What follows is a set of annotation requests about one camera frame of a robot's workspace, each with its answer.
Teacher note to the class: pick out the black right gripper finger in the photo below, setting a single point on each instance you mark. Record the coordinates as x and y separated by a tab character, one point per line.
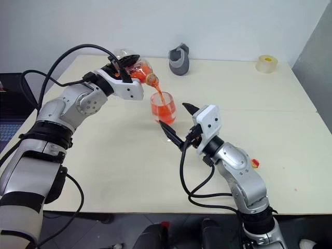
193	108
171	135

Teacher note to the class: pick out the translucent tape roll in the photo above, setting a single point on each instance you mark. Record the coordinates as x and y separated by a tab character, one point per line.
266	65

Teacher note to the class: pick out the dark rounded shape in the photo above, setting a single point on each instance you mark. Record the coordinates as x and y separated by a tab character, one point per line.
214	234
150	237

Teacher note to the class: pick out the yellow and red bottle cap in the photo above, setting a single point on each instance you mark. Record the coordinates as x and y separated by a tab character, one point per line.
255	163

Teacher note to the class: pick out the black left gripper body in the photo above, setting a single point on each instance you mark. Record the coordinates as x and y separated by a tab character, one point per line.
112	68

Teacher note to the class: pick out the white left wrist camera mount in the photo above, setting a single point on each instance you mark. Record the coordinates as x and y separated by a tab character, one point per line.
129	89

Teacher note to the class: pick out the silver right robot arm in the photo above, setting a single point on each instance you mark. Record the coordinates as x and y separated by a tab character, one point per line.
238	162

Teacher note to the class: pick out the plastic bottle with red liquid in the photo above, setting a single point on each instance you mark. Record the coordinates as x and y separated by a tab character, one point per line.
142	71

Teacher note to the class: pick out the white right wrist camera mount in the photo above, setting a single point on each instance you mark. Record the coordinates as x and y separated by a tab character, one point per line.
210	122

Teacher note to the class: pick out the black laptop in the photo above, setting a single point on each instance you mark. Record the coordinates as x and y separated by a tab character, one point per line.
10	111

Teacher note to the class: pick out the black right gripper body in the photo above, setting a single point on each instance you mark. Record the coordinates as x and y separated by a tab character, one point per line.
194	136

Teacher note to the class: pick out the gray rounded holder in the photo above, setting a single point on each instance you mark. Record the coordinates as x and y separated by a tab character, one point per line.
179	65

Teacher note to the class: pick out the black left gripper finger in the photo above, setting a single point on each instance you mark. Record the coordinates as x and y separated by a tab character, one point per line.
128	59
125	76

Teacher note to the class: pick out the white rounded object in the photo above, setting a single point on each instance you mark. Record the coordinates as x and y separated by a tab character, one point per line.
308	244

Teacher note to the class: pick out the gray partition panel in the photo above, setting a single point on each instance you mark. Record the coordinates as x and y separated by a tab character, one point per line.
317	64

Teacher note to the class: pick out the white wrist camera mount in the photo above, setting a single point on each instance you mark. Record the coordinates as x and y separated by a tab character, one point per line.
210	122
129	89

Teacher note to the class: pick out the clear plastic cup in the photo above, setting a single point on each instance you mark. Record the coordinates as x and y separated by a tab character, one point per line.
164	109

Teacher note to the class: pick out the small red knob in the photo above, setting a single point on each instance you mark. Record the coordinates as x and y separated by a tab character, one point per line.
165	224

